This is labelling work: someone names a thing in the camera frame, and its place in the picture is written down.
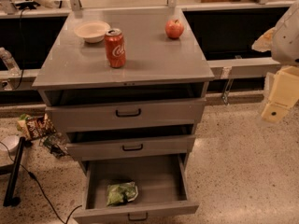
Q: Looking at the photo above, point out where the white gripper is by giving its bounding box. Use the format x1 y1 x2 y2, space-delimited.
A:
261 66 299 123

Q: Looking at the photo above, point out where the green jalapeno chip bag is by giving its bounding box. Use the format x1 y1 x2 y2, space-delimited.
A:
107 181 138 206

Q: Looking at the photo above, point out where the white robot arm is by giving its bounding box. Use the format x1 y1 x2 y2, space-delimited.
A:
251 1 299 123

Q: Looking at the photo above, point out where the bottom grey drawer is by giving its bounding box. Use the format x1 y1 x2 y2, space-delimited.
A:
73 155 198 224

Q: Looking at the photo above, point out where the grey drawer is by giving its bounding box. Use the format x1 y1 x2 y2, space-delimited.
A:
66 135 195 161
73 155 198 224
46 99 206 133

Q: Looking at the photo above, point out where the grey drawer cabinet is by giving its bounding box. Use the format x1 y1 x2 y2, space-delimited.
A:
32 7 216 224

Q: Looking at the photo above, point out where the middle grey drawer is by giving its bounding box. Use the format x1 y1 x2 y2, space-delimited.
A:
66 135 195 161

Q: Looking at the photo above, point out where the top grey drawer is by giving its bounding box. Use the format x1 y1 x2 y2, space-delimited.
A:
46 99 206 133

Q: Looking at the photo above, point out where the dark chip bag on floor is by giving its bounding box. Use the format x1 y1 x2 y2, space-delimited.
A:
40 133 67 159

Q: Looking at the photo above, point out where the brown chip bag on floor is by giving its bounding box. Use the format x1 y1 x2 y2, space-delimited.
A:
17 114 56 140

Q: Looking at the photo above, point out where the red apple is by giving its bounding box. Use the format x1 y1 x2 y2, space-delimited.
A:
164 20 184 39

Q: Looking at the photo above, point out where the red cola can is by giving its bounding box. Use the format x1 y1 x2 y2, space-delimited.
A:
104 28 126 68

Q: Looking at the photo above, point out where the white bowl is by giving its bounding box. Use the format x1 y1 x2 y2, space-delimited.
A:
74 21 110 44

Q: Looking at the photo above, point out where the white round base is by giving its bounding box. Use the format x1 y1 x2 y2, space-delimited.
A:
0 135 20 152

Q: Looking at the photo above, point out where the clear plastic water bottle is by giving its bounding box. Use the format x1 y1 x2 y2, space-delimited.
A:
0 48 21 77

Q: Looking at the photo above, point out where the black stand leg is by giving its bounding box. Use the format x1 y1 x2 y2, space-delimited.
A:
3 137 25 207

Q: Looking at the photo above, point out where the metal bracket under rail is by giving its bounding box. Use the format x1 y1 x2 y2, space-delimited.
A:
221 79 234 105

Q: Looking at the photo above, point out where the black floor cable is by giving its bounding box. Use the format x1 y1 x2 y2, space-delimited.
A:
0 140 82 224

